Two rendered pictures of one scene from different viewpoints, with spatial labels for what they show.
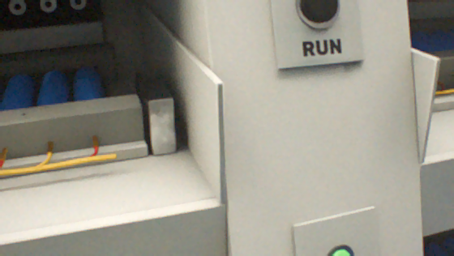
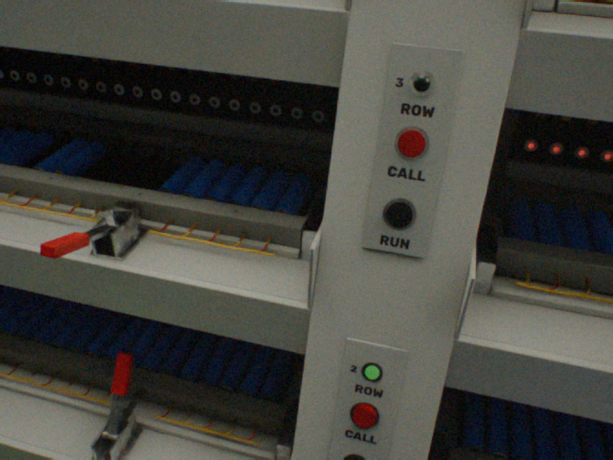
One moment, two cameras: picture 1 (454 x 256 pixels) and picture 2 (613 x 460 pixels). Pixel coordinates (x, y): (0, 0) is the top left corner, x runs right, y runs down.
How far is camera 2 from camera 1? 0.21 m
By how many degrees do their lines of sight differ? 30
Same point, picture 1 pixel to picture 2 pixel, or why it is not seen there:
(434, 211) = (468, 376)
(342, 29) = (413, 235)
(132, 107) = (295, 228)
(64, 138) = (253, 232)
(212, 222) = (301, 316)
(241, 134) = (329, 276)
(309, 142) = (371, 294)
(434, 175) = (467, 351)
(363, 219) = (396, 355)
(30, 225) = (211, 280)
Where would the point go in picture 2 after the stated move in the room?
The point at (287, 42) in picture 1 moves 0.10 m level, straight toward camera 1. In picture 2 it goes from (370, 233) to (263, 266)
